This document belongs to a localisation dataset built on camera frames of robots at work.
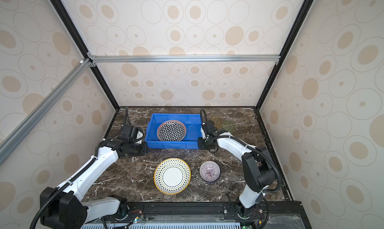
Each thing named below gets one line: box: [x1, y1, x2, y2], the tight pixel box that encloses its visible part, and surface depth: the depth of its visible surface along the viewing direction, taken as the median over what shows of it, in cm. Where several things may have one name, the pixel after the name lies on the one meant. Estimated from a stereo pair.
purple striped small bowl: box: [199, 160, 221, 183], surface depth 83 cm
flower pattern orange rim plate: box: [156, 120, 187, 142], surface depth 105 cm
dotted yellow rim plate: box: [153, 157, 192, 195], surface depth 85 cm
